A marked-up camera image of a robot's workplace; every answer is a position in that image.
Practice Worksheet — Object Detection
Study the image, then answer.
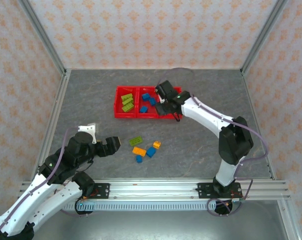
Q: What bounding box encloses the red plastic bin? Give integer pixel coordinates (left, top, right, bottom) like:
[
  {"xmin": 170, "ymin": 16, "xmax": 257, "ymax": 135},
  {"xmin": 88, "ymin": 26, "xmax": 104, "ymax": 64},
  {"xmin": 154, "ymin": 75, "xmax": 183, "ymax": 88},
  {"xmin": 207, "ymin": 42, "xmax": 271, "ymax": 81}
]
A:
[
  {"xmin": 135, "ymin": 86, "xmax": 160, "ymax": 119},
  {"xmin": 155, "ymin": 86, "xmax": 183, "ymax": 120},
  {"xmin": 114, "ymin": 85, "xmax": 139, "ymax": 119}
]

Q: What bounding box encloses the long orange lego brick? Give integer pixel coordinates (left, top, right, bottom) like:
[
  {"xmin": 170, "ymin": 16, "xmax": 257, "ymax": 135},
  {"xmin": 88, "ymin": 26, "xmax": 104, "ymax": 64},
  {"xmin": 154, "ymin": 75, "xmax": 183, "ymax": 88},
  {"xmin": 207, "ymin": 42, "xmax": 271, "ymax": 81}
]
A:
[{"xmin": 132, "ymin": 146, "xmax": 147, "ymax": 157}]

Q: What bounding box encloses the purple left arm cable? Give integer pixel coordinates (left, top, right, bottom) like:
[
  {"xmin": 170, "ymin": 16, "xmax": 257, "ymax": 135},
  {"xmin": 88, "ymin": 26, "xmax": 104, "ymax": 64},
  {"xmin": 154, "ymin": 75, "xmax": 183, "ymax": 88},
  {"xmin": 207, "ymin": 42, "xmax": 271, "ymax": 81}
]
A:
[{"xmin": 0, "ymin": 126, "xmax": 88, "ymax": 237}]

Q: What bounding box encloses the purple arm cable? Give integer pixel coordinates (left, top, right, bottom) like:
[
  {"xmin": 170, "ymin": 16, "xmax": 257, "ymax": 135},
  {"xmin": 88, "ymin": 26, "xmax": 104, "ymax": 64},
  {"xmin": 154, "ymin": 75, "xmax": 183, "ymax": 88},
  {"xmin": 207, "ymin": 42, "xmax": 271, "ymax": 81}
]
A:
[
  {"xmin": 157, "ymin": 67, "xmax": 269, "ymax": 218},
  {"xmin": 0, "ymin": 126, "xmax": 88, "ymax": 237}
]

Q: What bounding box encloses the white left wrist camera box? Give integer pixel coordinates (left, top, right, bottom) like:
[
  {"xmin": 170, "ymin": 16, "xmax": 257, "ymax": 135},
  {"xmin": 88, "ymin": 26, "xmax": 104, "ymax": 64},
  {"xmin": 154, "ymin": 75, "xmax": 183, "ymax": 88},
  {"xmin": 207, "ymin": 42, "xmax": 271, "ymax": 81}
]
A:
[{"xmin": 77, "ymin": 122, "xmax": 98, "ymax": 145}]

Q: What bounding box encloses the aluminium table side rail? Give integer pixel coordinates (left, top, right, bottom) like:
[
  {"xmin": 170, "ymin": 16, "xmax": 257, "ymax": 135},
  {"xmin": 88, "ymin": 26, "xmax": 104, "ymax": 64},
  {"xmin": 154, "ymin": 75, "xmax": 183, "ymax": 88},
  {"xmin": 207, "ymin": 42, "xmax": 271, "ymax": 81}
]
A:
[
  {"xmin": 30, "ymin": 69, "xmax": 72, "ymax": 181},
  {"xmin": 240, "ymin": 69, "xmax": 277, "ymax": 181}
]

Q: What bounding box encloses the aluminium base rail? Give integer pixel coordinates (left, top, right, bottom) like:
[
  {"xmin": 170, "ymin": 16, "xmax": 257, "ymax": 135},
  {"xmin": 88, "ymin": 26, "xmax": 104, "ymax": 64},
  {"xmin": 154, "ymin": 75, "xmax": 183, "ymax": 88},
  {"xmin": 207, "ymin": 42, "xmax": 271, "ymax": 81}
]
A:
[{"xmin": 17, "ymin": 178, "xmax": 292, "ymax": 201}]

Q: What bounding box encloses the grey slotted cable duct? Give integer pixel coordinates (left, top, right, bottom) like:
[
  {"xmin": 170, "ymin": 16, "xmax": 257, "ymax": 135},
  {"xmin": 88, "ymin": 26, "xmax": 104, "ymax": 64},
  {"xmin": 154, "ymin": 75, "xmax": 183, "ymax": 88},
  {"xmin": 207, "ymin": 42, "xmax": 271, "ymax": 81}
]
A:
[{"xmin": 60, "ymin": 201, "xmax": 244, "ymax": 212}]

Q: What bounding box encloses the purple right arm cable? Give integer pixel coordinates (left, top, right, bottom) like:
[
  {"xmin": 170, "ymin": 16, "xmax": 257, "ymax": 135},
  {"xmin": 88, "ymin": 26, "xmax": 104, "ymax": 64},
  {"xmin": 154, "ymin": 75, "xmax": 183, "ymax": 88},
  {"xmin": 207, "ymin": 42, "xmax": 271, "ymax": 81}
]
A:
[{"xmin": 157, "ymin": 67, "xmax": 269, "ymax": 218}]

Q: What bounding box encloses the aluminium frame post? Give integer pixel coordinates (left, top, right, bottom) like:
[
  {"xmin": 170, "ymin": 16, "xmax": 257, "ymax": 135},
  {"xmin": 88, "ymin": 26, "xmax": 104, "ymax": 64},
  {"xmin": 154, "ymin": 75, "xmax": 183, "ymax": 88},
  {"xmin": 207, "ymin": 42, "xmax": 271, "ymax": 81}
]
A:
[
  {"xmin": 240, "ymin": 0, "xmax": 291, "ymax": 77},
  {"xmin": 17, "ymin": 0, "xmax": 68, "ymax": 77}
]

